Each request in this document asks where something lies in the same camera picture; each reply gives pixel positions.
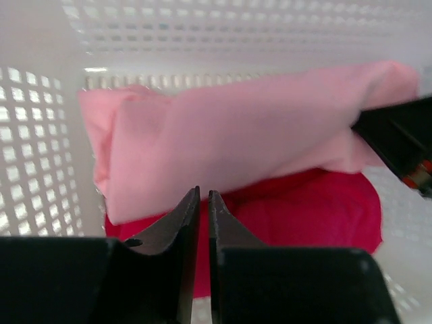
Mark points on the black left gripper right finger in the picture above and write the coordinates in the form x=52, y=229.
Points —
x=252, y=282

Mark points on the light pink t-shirt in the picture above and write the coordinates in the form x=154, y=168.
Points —
x=151, y=148

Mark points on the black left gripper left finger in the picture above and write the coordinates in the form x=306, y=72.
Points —
x=148, y=278

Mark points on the red rolled t-shirt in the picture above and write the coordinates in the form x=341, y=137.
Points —
x=314, y=208

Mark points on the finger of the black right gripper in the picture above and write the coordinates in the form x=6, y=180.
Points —
x=401, y=136

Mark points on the white plastic basket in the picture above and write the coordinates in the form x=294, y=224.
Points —
x=53, y=50

